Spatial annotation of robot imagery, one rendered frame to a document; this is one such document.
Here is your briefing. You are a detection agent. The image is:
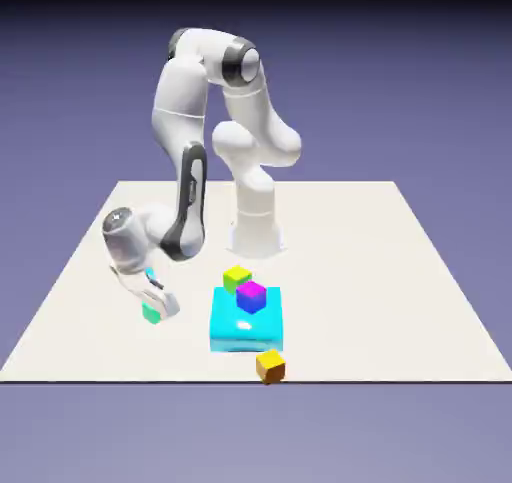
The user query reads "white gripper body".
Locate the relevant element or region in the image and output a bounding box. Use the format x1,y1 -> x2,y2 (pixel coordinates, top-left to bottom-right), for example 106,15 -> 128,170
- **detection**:
110,265 -> 169,310

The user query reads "small green cube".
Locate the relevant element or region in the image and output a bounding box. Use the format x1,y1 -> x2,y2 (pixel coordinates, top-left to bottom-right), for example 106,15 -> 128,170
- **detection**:
141,301 -> 162,326

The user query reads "small yellow-green cube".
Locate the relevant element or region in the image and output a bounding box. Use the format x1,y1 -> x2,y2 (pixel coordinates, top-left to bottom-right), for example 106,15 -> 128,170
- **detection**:
222,264 -> 254,296

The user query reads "small purple cube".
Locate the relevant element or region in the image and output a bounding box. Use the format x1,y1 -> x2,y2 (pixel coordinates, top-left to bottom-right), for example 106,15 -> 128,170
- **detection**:
235,279 -> 268,316

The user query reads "small orange cube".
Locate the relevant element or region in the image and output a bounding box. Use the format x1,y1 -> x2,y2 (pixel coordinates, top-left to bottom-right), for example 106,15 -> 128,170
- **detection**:
255,348 -> 287,385

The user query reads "large cyan box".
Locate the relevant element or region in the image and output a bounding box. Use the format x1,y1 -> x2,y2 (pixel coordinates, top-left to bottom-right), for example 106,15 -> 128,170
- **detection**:
208,285 -> 285,353

